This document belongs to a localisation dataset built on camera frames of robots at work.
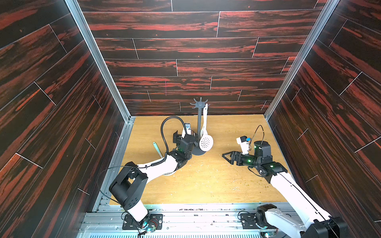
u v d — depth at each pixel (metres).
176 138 0.77
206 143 0.89
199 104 0.72
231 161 0.69
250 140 0.70
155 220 0.73
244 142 0.71
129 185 0.46
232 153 0.69
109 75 0.93
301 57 0.83
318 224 0.39
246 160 0.67
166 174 0.87
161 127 0.69
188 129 0.71
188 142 0.63
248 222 0.73
